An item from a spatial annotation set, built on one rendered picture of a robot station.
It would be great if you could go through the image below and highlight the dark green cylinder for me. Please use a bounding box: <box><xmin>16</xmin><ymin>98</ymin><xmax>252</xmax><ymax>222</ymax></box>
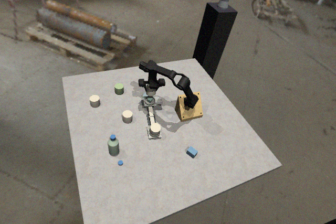
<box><xmin>114</xmin><ymin>83</ymin><xmax>124</xmax><ymax>95</ymax></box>

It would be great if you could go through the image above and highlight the small blue block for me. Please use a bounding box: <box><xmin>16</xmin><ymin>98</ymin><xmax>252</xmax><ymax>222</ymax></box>
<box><xmin>186</xmin><ymin>147</ymin><xmax>198</xmax><ymax>158</ymax></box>

